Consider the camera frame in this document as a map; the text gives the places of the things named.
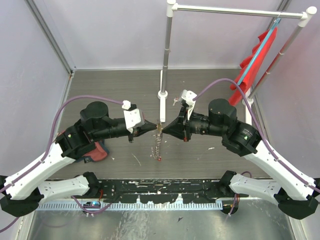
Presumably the key with red tag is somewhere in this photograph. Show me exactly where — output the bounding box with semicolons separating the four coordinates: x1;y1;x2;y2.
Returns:
172;97;182;106

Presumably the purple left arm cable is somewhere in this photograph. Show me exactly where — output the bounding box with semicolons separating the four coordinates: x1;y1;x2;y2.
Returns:
0;95;124;232

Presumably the metal disc with keyrings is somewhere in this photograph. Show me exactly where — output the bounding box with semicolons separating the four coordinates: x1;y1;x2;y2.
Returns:
151;121;163;162

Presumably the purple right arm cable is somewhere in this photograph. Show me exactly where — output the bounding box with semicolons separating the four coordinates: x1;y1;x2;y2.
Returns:
194;78;320;191

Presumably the white clothes rack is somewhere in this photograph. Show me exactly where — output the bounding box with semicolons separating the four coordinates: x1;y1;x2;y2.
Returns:
157;0;317;125

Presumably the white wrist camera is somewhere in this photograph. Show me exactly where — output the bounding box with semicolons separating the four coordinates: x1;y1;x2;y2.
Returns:
178;89;197;120
121;100;145;134

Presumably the red cloth on hanger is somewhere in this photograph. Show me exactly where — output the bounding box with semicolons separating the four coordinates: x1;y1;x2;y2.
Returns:
228;27;278;106

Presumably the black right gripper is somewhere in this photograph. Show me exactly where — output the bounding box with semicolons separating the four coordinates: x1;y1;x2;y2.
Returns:
162;105;226;142

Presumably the blue clothes hanger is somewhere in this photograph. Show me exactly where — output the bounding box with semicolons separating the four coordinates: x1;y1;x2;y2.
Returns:
235;16;281;88

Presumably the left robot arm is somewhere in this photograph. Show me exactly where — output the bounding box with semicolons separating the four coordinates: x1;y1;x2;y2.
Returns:
0;101;157;217

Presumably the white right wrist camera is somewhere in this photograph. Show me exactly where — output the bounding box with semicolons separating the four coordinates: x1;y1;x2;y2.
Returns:
178;89;197;120

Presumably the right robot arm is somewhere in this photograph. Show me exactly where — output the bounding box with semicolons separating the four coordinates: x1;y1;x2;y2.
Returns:
162;98;320;220

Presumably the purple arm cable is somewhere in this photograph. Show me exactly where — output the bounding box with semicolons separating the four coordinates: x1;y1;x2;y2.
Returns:
194;78;320;191
0;95;124;232

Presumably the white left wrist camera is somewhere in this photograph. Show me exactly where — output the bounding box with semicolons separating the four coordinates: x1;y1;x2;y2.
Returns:
121;100;145;134

